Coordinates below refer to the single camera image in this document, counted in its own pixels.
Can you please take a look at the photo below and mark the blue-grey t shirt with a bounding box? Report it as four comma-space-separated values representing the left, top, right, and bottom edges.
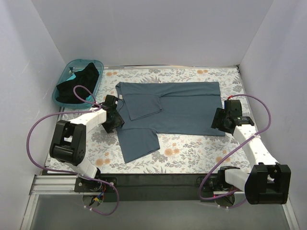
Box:
116, 82, 225, 163

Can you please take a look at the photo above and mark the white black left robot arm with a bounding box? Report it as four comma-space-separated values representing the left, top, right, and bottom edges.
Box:
49, 95, 124, 192

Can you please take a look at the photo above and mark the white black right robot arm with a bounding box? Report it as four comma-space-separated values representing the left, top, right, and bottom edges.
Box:
212, 100, 291, 205

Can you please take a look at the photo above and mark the floral table mat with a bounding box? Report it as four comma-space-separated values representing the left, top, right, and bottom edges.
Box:
47, 66, 271, 175

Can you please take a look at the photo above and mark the teal cloth in bin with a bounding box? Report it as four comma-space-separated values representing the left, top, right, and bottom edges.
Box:
85, 95, 94, 102

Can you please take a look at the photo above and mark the black t shirt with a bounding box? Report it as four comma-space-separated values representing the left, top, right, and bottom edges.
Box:
56, 62, 99, 104

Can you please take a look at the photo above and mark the teal plastic bin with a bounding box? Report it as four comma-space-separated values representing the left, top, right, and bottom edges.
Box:
52, 59, 104, 109

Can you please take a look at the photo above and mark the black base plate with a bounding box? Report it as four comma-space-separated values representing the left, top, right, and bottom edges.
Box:
74, 173, 234, 202

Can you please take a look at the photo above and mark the aluminium frame rail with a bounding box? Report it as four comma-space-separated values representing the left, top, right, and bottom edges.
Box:
30, 175, 77, 195

